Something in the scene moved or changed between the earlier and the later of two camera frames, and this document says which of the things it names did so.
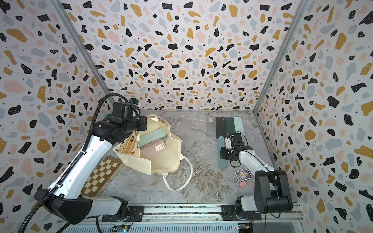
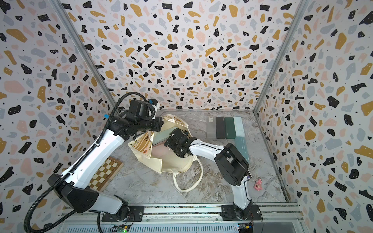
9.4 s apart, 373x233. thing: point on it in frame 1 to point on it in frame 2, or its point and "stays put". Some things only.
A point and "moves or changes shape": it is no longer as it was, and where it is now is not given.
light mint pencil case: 239,124 stays put
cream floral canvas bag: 129,151 moves or changes shape
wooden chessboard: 102,177 stays put
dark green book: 230,127 stays put
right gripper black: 223,154 to 170,144
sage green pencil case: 152,136 to 162,135
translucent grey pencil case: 211,127 stays put
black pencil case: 220,127 stays put
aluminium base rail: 191,218 stays put
